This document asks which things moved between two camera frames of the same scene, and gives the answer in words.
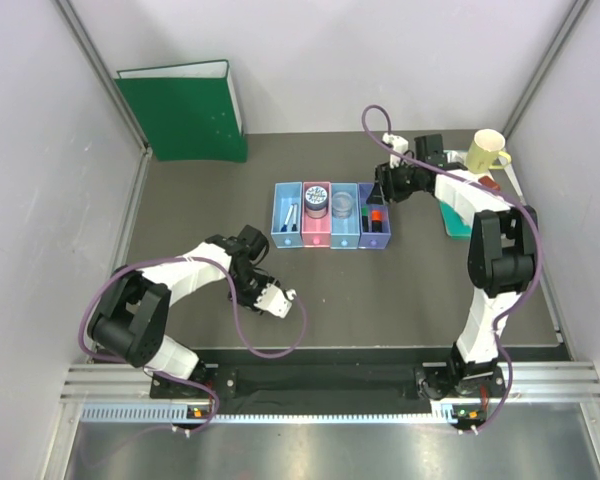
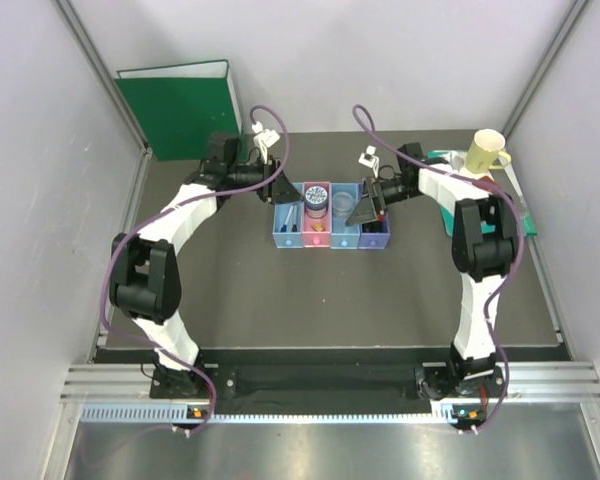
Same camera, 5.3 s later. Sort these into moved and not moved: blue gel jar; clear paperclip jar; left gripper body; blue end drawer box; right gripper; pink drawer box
Moved: right gripper; left gripper body
Not moved: clear paperclip jar; pink drawer box; blue end drawer box; blue gel jar
